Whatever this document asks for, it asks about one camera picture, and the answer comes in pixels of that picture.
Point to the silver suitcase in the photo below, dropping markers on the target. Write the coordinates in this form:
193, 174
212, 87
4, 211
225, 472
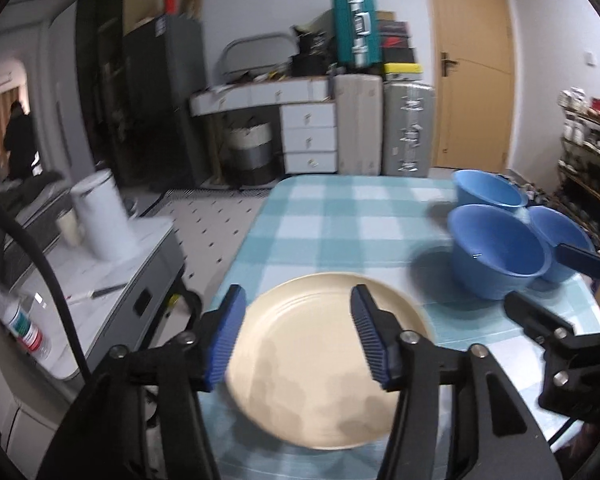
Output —
409, 130

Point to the white light switch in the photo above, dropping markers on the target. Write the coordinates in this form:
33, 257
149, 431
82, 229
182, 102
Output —
590, 58

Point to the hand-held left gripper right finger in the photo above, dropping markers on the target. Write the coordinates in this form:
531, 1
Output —
372, 345

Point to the teal checked tablecloth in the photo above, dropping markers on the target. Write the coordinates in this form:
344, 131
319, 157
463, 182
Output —
340, 230

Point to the grey side cabinet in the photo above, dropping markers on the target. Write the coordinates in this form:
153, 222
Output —
140, 260

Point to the black storage box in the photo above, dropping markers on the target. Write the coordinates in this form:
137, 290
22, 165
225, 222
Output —
307, 65

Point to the red cap plastic bottle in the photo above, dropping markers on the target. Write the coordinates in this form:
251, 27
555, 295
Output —
22, 327

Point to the brown cardboard box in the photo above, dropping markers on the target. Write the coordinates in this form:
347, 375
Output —
190, 2

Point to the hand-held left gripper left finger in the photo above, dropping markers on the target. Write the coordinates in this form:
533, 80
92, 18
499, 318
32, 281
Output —
225, 335

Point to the white desk with drawers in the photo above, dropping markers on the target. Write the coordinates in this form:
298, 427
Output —
307, 130

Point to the shoe rack with shoes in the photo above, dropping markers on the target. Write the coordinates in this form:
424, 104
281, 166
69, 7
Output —
590, 130

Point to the red packet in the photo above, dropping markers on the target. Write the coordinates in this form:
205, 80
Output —
170, 2

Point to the black wardrobe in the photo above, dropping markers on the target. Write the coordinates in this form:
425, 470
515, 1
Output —
100, 85

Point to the white kettle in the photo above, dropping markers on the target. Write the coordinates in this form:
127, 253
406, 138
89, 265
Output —
105, 215

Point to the wooden shoe rack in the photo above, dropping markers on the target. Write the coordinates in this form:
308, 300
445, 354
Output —
587, 170

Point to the woven laundry basket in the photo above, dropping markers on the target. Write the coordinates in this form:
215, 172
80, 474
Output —
250, 155

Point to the beige suitcase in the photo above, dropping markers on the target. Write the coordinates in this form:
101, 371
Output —
357, 125

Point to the teal suitcase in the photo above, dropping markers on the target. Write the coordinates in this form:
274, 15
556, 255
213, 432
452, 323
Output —
357, 25

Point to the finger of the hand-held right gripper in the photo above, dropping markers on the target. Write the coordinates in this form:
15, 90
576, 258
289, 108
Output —
580, 260
535, 315

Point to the cream plate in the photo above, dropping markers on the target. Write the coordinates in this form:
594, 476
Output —
320, 365

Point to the black gift bag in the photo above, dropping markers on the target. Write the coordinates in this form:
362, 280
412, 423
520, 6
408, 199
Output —
312, 42

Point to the grey rounded frame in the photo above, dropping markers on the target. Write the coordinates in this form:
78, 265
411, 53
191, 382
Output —
255, 55

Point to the stack of shoe boxes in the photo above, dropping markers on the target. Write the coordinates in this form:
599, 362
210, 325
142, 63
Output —
397, 47

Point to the blue bowl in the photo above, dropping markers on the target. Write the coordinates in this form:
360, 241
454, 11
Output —
485, 190
555, 230
495, 255

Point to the dark grey refrigerator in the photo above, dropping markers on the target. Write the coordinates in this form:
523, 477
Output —
165, 105

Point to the wooden door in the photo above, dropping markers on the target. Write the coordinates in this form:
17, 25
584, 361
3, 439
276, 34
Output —
472, 85

